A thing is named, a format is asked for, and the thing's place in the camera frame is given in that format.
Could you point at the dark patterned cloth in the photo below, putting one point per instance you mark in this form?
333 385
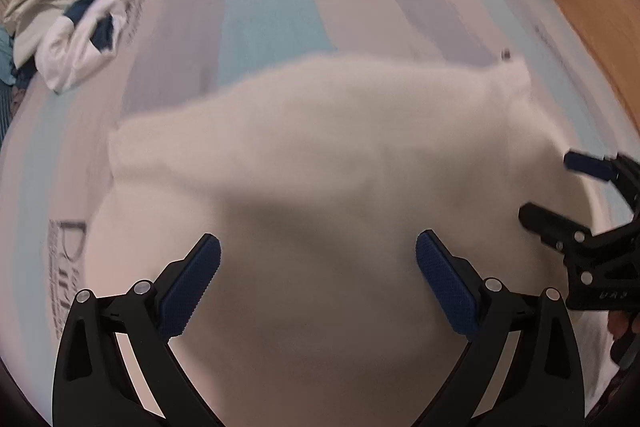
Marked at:
22 79

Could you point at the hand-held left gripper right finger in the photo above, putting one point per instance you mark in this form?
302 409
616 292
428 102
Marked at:
447 287

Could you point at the light blue cloth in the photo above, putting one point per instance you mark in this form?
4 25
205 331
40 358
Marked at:
6 54

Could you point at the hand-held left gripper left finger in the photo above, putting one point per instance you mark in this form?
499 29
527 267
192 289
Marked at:
192 287

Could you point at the beige and black jacket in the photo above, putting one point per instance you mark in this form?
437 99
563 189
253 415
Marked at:
325 157

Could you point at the person's right hand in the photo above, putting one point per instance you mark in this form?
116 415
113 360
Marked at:
620 327

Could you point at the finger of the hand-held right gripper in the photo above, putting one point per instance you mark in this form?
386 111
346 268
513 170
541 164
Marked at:
550 224
587 163

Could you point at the white and blue jacket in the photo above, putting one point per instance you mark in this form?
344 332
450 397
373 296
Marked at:
70 52

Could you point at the striped bed sheet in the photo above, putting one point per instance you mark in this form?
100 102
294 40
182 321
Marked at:
270 7

